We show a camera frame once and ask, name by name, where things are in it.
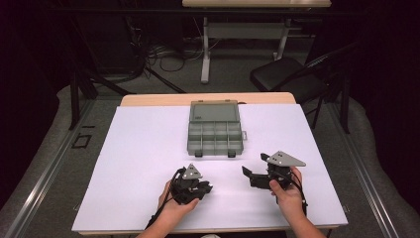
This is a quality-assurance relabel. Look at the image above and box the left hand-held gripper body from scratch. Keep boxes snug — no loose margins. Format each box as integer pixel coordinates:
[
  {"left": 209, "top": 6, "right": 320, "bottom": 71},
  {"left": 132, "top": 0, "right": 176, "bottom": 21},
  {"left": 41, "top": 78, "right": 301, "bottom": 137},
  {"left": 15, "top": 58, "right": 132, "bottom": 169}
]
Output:
[{"left": 171, "top": 163, "right": 204, "bottom": 205}]

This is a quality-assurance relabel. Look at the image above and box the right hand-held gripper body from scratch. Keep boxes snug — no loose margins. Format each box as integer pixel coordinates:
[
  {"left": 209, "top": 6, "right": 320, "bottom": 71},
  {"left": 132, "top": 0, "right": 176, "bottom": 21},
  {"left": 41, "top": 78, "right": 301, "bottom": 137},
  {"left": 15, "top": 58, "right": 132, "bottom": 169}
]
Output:
[{"left": 250, "top": 151, "right": 306, "bottom": 191}]

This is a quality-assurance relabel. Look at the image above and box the grey plastic compartment box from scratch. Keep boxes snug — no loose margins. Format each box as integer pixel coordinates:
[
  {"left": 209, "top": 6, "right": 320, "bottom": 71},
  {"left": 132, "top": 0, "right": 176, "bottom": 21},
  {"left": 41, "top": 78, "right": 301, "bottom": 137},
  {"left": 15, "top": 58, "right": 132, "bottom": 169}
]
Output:
[{"left": 186, "top": 99, "right": 248, "bottom": 159}]

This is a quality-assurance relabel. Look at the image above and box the person's left hand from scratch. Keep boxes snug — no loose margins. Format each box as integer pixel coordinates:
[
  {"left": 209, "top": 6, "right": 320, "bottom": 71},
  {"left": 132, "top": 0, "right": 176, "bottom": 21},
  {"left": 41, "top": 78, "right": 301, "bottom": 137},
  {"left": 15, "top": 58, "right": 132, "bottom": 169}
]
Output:
[{"left": 157, "top": 180, "right": 200, "bottom": 222}]

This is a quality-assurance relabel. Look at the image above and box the person's right hand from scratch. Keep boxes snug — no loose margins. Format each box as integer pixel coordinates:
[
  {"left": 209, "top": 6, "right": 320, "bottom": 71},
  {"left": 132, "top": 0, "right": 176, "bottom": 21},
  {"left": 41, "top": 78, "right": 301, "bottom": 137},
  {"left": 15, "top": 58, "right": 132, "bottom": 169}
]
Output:
[{"left": 269, "top": 167, "right": 306, "bottom": 223}]

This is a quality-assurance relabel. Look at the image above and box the white board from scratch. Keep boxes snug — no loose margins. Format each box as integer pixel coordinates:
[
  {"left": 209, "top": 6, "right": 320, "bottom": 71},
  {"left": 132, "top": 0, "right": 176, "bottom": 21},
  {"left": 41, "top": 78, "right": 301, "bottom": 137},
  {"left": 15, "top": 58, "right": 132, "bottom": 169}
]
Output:
[{"left": 71, "top": 103, "right": 349, "bottom": 232}]

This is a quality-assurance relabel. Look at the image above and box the black folding chair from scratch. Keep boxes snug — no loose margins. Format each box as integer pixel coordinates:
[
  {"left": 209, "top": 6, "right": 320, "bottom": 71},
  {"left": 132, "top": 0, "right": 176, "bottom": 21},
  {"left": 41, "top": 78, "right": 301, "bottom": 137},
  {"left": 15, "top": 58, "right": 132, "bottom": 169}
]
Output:
[{"left": 249, "top": 41, "right": 361, "bottom": 133}]

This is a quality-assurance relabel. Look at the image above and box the wooden table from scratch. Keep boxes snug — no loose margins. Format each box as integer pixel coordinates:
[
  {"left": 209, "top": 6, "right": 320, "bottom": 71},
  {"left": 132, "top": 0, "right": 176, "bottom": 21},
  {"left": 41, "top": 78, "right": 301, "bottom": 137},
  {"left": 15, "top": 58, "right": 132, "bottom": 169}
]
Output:
[{"left": 78, "top": 91, "right": 341, "bottom": 236}]

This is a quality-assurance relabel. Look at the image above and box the white-legged desk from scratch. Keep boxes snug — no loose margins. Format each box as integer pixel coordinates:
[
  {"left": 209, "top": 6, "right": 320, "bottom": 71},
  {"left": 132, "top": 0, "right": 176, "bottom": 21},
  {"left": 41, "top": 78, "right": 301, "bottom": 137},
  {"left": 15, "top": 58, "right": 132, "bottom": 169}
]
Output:
[{"left": 181, "top": 0, "right": 332, "bottom": 84}]

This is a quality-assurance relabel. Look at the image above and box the black metal rod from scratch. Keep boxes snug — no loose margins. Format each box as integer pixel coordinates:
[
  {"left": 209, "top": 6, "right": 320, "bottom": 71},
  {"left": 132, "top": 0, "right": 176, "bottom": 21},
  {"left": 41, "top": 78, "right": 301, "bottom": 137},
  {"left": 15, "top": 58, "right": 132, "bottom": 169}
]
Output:
[{"left": 144, "top": 66, "right": 186, "bottom": 94}]

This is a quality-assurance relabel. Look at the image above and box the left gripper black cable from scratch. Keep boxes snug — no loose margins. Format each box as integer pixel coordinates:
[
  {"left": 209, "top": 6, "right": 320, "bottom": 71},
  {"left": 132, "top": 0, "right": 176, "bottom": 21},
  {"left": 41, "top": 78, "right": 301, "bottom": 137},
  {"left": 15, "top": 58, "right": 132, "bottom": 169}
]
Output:
[{"left": 144, "top": 168, "right": 186, "bottom": 230}]

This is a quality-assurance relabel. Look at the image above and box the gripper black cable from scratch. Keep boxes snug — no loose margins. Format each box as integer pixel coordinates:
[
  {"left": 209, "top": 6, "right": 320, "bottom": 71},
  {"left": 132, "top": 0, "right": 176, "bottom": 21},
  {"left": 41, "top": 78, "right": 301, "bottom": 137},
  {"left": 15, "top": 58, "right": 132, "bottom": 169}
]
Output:
[
  {"left": 144, "top": 168, "right": 186, "bottom": 230},
  {"left": 280, "top": 170, "right": 309, "bottom": 216}
]

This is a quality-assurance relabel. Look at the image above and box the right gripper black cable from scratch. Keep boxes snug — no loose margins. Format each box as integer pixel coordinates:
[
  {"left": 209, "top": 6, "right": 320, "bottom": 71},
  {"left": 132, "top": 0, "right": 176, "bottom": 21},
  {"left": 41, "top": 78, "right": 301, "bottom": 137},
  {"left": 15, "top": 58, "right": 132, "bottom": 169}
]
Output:
[{"left": 280, "top": 170, "right": 309, "bottom": 216}]

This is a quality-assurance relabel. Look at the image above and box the black frame post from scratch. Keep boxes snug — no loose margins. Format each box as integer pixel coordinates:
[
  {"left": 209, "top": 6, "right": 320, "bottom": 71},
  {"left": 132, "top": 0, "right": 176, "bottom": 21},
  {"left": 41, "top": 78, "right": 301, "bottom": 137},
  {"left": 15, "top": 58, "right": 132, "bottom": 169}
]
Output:
[
  {"left": 340, "top": 70, "right": 352, "bottom": 135},
  {"left": 67, "top": 65, "right": 137, "bottom": 131}
]

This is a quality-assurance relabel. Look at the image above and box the metal floor rail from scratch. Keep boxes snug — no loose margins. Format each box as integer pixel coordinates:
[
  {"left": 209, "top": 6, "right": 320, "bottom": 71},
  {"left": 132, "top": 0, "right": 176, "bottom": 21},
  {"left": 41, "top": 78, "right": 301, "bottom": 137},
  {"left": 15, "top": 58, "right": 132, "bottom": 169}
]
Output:
[
  {"left": 326, "top": 102, "right": 401, "bottom": 238},
  {"left": 2, "top": 98, "right": 96, "bottom": 238}
]

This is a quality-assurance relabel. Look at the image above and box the tangle of floor cables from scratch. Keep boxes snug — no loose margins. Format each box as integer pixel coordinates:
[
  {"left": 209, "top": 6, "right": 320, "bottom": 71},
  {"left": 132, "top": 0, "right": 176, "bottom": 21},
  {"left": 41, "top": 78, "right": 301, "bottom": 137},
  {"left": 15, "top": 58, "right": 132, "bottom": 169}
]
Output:
[{"left": 130, "top": 16, "right": 214, "bottom": 80}]

